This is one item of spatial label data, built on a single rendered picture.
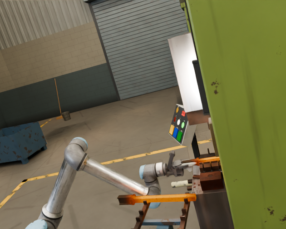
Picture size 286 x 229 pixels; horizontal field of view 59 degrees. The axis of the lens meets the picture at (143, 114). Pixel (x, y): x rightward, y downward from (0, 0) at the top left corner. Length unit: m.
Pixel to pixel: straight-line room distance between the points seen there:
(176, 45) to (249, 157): 0.64
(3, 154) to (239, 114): 5.94
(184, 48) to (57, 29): 9.03
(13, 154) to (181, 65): 5.39
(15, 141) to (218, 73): 5.49
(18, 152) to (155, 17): 6.16
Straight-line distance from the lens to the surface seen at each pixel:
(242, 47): 0.99
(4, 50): 11.19
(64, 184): 1.82
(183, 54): 1.34
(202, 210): 1.58
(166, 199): 1.32
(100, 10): 9.70
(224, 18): 0.98
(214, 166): 1.59
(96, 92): 9.98
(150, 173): 1.69
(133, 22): 9.47
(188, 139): 2.03
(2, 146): 6.46
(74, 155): 1.57
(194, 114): 1.46
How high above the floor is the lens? 1.77
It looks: 15 degrees down
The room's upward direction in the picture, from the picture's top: 16 degrees counter-clockwise
